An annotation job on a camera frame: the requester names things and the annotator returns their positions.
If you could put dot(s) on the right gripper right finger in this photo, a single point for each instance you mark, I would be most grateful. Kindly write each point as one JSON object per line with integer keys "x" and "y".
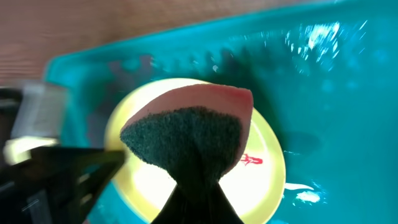
{"x": 221, "y": 211}

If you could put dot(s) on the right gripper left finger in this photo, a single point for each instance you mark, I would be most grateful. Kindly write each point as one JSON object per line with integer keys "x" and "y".
{"x": 179, "y": 209}

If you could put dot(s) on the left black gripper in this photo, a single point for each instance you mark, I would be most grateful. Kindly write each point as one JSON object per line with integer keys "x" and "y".
{"x": 57, "y": 185}

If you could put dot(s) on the yellow-green plate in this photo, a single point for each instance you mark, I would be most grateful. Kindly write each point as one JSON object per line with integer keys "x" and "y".
{"x": 254, "y": 187}

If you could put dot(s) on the orange sponge with dark scourer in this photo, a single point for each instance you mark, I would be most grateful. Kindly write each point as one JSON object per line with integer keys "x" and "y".
{"x": 197, "y": 133}

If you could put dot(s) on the teal plastic tray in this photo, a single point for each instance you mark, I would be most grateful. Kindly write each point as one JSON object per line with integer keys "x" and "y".
{"x": 324, "y": 76}

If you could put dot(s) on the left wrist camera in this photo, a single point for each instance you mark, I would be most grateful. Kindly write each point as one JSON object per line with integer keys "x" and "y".
{"x": 42, "y": 110}

